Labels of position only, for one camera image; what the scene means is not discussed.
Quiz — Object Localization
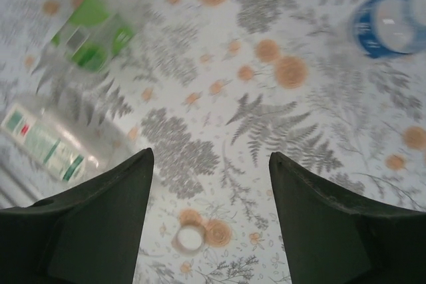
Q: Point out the white bottle cap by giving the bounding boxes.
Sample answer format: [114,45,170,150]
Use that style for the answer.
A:
[172,223,205,255]

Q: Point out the square bottle white green label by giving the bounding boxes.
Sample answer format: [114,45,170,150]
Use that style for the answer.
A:
[0,94,134,192]

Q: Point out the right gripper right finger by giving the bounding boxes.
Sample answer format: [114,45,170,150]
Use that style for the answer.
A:
[268,150,426,284]

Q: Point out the clear bottle green label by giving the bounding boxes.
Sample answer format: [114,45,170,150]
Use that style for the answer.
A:
[33,0,140,98]

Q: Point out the clear bottle blue label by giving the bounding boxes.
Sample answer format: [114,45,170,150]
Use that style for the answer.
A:
[347,0,426,59]

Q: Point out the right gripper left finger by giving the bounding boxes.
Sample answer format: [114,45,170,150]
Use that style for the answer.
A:
[0,146,154,284]

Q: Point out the floral patterned tablecloth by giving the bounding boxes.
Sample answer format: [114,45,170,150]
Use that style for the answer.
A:
[0,0,426,284]

